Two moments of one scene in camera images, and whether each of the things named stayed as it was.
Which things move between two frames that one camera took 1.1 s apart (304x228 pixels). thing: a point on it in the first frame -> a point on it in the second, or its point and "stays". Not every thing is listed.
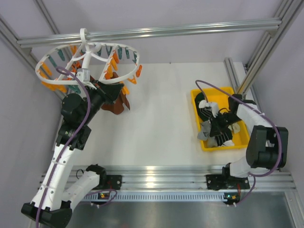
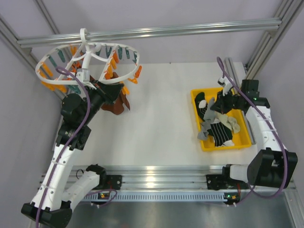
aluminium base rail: [190, 177] stays
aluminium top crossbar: [272, 26] stays
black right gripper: [216, 128] -> [220, 106]
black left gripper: [109, 92] stays
